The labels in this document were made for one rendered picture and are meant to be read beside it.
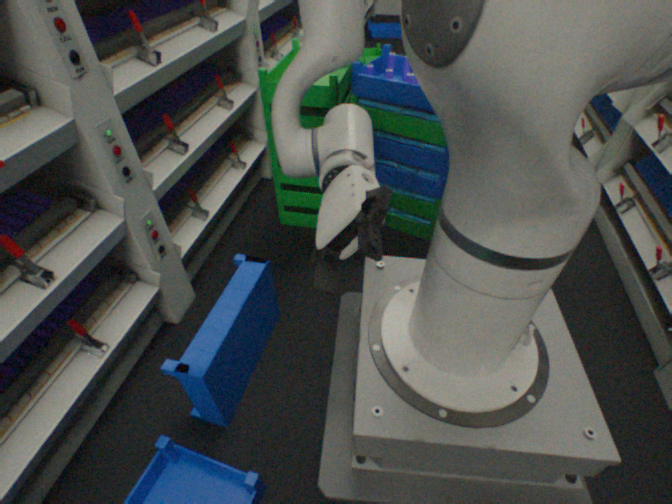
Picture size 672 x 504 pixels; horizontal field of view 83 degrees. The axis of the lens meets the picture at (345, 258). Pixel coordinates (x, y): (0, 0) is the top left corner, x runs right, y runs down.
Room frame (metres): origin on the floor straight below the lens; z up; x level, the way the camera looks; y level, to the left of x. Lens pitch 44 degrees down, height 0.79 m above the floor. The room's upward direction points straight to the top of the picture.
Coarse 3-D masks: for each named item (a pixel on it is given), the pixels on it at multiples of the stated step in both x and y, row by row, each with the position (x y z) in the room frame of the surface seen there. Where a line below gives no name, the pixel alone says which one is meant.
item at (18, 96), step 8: (0, 96) 0.55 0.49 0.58; (8, 96) 0.55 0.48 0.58; (16, 96) 0.56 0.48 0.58; (24, 96) 0.57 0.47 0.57; (0, 104) 0.53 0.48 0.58; (8, 104) 0.54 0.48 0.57; (16, 104) 0.56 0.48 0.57; (24, 104) 0.57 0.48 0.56; (0, 112) 0.53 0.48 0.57; (8, 112) 0.54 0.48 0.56; (0, 128) 0.50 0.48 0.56
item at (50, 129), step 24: (0, 72) 0.60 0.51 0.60; (24, 72) 0.59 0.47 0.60; (48, 96) 0.59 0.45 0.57; (24, 120) 0.54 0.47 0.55; (48, 120) 0.56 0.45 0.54; (72, 120) 0.58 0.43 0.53; (0, 144) 0.48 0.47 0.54; (24, 144) 0.49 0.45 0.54; (48, 144) 0.53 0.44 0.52; (72, 144) 0.57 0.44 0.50; (24, 168) 0.48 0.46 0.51; (0, 192) 0.44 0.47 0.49
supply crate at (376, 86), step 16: (384, 48) 1.20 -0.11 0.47; (352, 64) 1.05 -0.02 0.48; (368, 64) 1.13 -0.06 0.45; (384, 64) 1.20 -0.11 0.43; (400, 64) 1.19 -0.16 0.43; (352, 80) 1.05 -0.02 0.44; (368, 80) 1.02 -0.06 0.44; (384, 80) 1.00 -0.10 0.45; (400, 80) 1.15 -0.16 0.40; (368, 96) 1.02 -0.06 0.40; (384, 96) 1.00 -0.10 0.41; (400, 96) 0.98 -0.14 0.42; (416, 96) 0.96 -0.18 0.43
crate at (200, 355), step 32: (256, 288) 0.54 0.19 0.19; (224, 320) 0.44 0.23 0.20; (256, 320) 0.51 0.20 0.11; (192, 352) 0.37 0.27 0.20; (224, 352) 0.39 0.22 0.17; (256, 352) 0.48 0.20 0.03; (192, 384) 0.33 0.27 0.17; (224, 384) 0.36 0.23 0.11; (192, 416) 0.34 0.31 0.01; (224, 416) 0.33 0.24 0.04
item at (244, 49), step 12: (252, 0) 1.33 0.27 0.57; (252, 12) 1.32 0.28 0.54; (252, 24) 1.31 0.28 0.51; (240, 36) 1.28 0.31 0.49; (252, 36) 1.30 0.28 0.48; (228, 48) 1.29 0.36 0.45; (240, 48) 1.28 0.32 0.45; (252, 48) 1.28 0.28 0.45; (240, 60) 1.28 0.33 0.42; (252, 60) 1.27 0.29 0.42; (264, 60) 1.36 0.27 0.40; (252, 108) 1.28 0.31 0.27; (240, 120) 1.29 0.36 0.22; (252, 120) 1.28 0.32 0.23; (264, 120) 1.29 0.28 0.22; (264, 156) 1.27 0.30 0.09; (264, 168) 1.28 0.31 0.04
